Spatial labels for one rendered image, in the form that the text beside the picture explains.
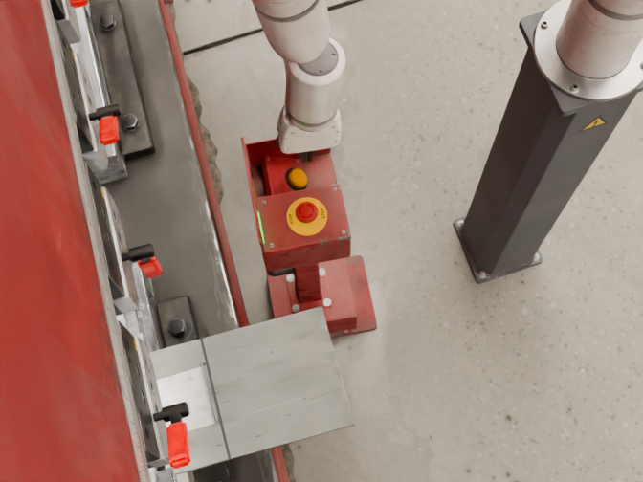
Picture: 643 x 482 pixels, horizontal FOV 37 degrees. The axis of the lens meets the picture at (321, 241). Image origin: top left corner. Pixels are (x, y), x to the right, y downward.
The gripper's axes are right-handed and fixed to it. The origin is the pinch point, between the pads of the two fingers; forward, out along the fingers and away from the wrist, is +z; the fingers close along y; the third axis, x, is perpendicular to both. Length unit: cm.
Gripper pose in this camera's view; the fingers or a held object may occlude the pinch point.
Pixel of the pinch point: (305, 149)
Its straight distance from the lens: 168.1
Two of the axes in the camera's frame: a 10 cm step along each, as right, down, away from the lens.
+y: 9.8, -1.5, 1.2
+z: -0.7, 3.3, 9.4
